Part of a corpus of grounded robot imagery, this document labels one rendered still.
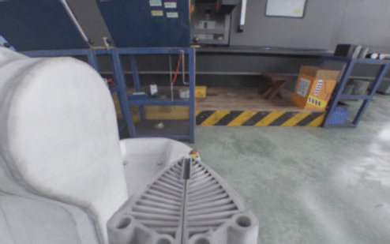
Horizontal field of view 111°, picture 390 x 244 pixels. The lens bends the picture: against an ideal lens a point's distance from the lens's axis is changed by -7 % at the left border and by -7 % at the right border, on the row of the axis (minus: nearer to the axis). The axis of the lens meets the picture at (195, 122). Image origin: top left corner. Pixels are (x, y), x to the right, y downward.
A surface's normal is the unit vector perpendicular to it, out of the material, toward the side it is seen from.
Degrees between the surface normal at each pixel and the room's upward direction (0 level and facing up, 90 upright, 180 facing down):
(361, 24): 87
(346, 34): 87
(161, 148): 68
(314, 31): 87
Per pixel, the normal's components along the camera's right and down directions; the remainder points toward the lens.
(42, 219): 0.03, 0.18
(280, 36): -0.01, 0.40
